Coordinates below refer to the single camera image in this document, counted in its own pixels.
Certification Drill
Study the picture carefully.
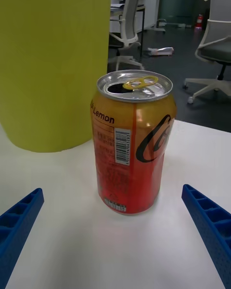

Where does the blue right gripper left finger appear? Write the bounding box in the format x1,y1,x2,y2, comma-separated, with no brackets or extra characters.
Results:
0,187,45,289

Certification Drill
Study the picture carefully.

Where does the white office chair grey seat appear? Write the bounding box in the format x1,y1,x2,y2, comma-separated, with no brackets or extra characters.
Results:
184,19,231,105

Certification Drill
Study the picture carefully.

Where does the yellow-green plastic bin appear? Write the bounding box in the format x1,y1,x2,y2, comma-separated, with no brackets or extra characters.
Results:
0,0,113,153

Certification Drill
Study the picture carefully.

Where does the white package on floor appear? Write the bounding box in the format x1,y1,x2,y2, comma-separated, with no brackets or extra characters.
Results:
147,47,174,57

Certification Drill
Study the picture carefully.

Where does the white mesh-back office chair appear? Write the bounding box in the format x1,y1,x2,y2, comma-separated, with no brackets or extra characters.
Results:
108,0,145,71

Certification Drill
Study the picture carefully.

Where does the orange-red drink can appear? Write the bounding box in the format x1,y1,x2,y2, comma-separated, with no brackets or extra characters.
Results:
90,69,178,214

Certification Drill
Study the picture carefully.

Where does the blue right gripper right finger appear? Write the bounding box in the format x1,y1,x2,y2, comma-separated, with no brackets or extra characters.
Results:
181,184,231,289

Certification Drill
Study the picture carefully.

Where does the red fire extinguisher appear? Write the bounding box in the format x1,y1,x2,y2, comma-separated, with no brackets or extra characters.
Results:
194,14,204,30

